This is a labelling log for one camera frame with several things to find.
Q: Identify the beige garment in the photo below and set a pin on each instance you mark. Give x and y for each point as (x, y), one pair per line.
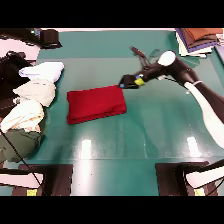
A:
(36, 92)

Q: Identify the cream garment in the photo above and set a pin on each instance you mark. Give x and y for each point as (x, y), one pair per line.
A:
(23, 116)

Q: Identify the red T-shirt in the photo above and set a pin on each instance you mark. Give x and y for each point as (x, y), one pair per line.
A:
(96, 104)

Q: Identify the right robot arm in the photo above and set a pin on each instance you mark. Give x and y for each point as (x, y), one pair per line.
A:
(206, 110)

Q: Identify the white garment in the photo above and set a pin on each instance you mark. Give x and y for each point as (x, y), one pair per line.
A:
(45, 71)

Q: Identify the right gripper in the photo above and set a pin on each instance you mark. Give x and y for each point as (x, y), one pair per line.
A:
(129, 82)

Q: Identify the black garment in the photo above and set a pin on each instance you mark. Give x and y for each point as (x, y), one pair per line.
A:
(10, 75)

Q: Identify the brown garment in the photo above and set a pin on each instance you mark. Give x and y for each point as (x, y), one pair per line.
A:
(202, 34)

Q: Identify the green garment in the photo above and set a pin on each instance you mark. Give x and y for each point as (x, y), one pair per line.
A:
(18, 143)

